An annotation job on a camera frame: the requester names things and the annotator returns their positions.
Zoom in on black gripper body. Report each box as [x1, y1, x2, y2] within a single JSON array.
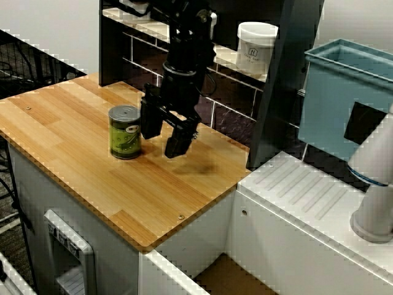
[[144, 73, 203, 127]]

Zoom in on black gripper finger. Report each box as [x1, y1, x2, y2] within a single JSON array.
[[164, 122, 200, 159], [140, 98, 163, 140]]

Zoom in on green labelled tin can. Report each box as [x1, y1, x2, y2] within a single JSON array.
[[108, 104, 142, 160]]

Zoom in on dark tiled backsplash panel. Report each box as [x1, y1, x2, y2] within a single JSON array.
[[98, 0, 268, 145]]

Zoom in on cream shelf ledge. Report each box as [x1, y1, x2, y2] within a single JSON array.
[[103, 8, 268, 83]]

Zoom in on black upright pillar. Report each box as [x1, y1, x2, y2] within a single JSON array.
[[247, 0, 325, 171]]

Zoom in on black mesh screen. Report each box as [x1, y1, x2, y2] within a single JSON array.
[[0, 29, 88, 101]]

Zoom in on white toy kitchen cabinet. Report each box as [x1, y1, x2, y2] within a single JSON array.
[[7, 144, 142, 295]]

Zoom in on teal plastic bin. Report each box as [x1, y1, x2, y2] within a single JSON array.
[[299, 38, 393, 162]]

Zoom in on white dishwasher front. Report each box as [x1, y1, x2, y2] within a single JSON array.
[[42, 209, 98, 295]]

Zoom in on white toy sink unit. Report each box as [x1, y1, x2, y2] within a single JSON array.
[[138, 150, 393, 295]]

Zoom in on pale grey toy faucet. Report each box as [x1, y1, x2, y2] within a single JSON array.
[[346, 103, 393, 244]]

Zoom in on thin black cable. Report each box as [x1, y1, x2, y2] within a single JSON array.
[[4, 140, 39, 294]]

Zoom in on aluminium extrusion rail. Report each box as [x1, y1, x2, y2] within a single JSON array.
[[0, 251, 37, 295]]

